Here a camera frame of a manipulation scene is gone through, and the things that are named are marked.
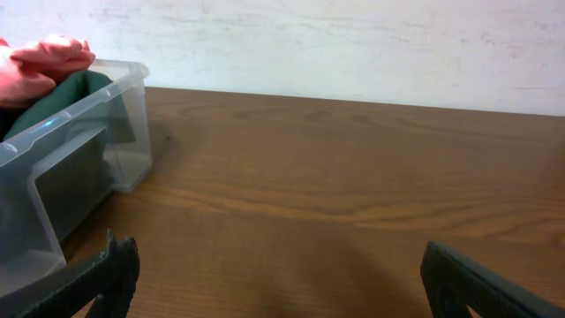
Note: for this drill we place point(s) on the pink garment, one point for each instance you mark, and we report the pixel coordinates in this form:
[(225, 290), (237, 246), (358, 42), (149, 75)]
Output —
[(32, 71)]

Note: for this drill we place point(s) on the green garment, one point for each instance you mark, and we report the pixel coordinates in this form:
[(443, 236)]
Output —
[(78, 86)]

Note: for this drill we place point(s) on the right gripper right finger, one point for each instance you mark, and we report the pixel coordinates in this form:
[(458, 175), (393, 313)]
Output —
[(456, 286)]

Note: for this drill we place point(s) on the clear plastic storage bin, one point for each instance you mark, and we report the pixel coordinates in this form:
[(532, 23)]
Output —
[(54, 174)]

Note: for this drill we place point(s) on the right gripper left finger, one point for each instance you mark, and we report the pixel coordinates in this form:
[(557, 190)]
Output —
[(106, 281)]

